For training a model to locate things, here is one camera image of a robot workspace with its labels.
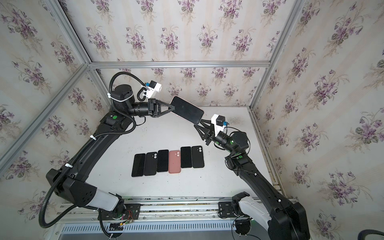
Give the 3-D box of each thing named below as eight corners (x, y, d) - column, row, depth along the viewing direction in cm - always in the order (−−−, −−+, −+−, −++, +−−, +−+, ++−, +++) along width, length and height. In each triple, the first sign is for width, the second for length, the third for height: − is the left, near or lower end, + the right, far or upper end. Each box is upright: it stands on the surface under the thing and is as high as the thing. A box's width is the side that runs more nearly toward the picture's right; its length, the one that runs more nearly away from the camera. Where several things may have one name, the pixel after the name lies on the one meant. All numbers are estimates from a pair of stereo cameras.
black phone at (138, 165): (132, 177, 87) (131, 175, 85) (135, 155, 96) (134, 153, 94) (143, 176, 87) (142, 174, 85) (145, 154, 96) (144, 152, 94)
